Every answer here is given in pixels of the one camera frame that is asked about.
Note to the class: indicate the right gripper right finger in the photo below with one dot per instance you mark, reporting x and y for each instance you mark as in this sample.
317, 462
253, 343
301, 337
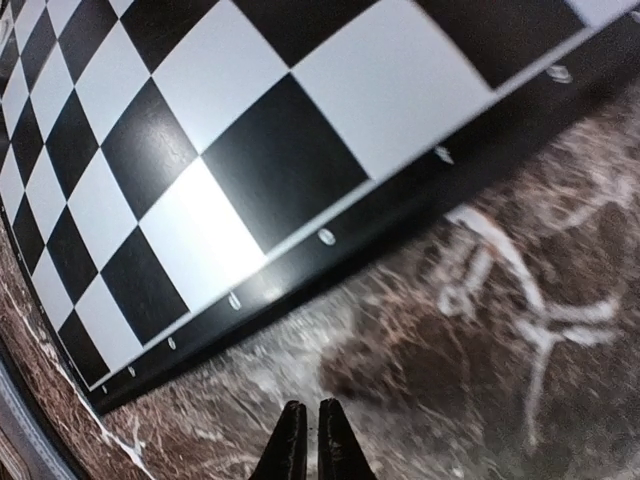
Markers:
339, 453

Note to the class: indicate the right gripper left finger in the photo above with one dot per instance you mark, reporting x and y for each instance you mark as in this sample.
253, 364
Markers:
285, 455

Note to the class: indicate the black white chess board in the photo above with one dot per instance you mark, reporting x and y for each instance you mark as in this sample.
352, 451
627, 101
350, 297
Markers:
176, 173

